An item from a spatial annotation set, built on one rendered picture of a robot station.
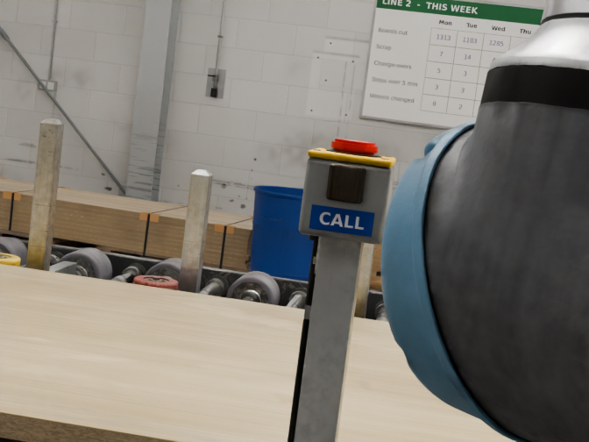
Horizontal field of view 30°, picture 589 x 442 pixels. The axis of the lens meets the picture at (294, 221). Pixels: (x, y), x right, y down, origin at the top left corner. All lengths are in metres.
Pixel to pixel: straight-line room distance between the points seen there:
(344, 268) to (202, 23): 7.61
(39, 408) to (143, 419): 0.11
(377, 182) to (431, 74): 7.23
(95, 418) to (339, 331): 0.36
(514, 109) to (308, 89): 7.89
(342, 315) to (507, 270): 0.56
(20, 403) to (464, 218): 0.89
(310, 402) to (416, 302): 0.55
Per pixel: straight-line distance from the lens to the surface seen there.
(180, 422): 1.21
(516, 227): 0.38
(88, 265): 2.54
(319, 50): 8.27
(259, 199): 6.61
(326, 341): 0.94
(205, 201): 2.06
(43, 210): 2.15
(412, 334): 0.41
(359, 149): 0.91
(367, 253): 2.02
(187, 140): 8.50
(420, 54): 8.13
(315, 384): 0.95
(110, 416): 1.21
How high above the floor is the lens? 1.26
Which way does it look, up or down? 6 degrees down
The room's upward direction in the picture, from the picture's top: 7 degrees clockwise
